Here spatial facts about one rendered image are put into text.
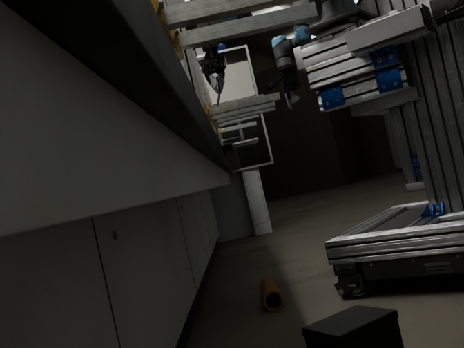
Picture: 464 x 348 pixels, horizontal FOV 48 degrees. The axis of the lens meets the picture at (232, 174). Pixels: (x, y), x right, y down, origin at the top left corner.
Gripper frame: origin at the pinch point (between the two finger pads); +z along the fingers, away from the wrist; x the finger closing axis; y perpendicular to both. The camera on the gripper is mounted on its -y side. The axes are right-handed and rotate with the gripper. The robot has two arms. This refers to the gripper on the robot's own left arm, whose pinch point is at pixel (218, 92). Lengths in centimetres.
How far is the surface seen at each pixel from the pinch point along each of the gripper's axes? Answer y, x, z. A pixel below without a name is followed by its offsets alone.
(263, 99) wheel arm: 28.0, 7.6, 11.0
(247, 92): -226, 110, -39
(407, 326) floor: 85, 10, 93
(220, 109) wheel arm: 22.0, -8.8, 11.2
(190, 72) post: 48, -26, 1
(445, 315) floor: 87, 23, 93
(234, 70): -229, 103, -61
